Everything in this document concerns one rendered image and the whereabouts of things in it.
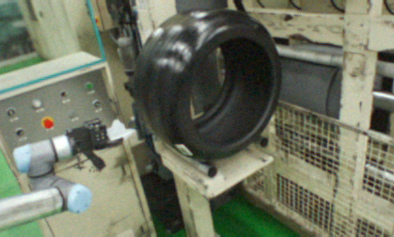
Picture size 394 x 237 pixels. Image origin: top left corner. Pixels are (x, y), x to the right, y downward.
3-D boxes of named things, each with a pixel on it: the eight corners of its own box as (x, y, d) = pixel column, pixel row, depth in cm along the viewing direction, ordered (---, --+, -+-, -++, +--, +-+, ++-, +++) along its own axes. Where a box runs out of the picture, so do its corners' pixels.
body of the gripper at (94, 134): (108, 123, 98) (69, 134, 91) (112, 149, 101) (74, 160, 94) (100, 117, 103) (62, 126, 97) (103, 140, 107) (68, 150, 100)
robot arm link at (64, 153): (60, 165, 92) (54, 155, 99) (75, 161, 95) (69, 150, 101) (55, 143, 89) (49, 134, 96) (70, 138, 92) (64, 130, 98)
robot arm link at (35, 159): (18, 170, 93) (9, 145, 90) (55, 159, 98) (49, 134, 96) (21, 181, 87) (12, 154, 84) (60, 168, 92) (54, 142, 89)
